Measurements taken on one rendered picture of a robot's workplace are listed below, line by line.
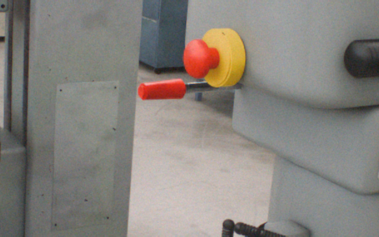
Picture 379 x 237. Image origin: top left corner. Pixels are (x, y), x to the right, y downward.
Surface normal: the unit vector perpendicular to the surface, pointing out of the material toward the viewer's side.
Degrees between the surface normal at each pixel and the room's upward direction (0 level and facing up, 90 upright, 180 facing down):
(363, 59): 90
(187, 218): 0
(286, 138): 90
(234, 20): 90
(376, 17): 90
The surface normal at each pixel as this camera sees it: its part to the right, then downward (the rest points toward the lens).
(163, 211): 0.08, -0.96
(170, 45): 0.54, 0.28
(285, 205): -0.84, 0.08
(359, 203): -0.30, 0.11
